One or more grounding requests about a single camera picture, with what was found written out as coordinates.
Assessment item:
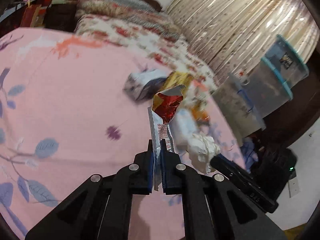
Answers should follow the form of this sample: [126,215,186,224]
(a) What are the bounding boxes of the white paper ball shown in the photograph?
[187,133,221,174]

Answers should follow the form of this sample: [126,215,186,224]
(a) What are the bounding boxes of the red foil snack wrapper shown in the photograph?
[148,85,186,191]

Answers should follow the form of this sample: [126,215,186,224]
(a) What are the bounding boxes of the blue clothes pile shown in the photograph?
[240,137,258,173]

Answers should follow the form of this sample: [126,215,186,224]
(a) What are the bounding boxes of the black bag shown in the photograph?
[249,137,298,200]

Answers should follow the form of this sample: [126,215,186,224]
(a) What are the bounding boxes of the white tissue pack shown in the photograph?
[170,108,199,150]

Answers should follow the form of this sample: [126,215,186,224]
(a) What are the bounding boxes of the lower clear storage bin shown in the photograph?
[211,72,267,145]

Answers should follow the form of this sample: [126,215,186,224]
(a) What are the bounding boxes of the clear storage bin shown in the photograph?
[211,72,267,145]
[241,35,309,119]

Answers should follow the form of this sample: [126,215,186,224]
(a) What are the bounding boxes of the pink floral bed blanket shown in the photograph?
[0,27,247,240]

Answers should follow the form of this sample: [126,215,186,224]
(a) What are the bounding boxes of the yellow snack packet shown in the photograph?
[161,71,194,90]

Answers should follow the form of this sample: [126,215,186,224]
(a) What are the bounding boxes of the upper clear storage bin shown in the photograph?
[241,35,309,119]

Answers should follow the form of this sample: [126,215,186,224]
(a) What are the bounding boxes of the dark blue carton box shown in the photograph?
[123,69,168,101]

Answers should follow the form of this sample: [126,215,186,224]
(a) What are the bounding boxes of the beige patterned curtain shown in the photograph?
[167,0,319,84]

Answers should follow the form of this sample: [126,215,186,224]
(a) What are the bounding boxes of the red floral quilt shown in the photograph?
[74,0,217,92]

